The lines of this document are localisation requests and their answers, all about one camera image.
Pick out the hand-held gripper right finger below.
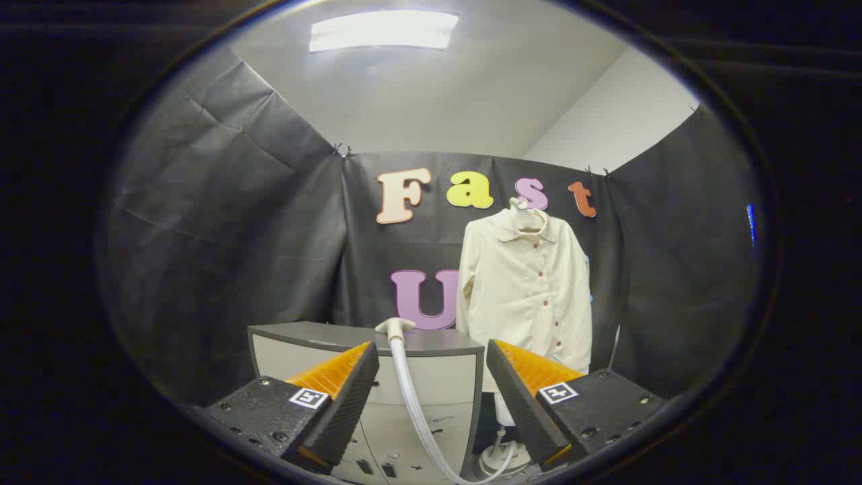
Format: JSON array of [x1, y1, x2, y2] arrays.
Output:
[[486, 339, 667, 472]]

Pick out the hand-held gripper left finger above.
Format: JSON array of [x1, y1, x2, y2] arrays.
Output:
[[202, 342, 380, 476]]

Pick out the white garment steamer hose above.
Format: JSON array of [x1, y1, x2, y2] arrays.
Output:
[[389, 337, 519, 485]]

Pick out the white garment steamer base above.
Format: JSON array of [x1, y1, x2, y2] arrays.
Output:
[[477, 438, 533, 480]]

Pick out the white garment steamer head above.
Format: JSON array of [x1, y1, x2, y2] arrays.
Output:
[[375, 318, 417, 342]]

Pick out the cream button shirt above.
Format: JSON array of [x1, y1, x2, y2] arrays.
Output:
[[456, 207, 593, 375]]

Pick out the grey cabinet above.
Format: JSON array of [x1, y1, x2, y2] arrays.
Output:
[[247, 321, 486, 485]]

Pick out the black backdrop cloth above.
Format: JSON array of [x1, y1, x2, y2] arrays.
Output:
[[101, 44, 762, 408]]

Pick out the ceiling light panel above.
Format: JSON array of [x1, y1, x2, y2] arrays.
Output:
[[310, 10, 459, 53]]

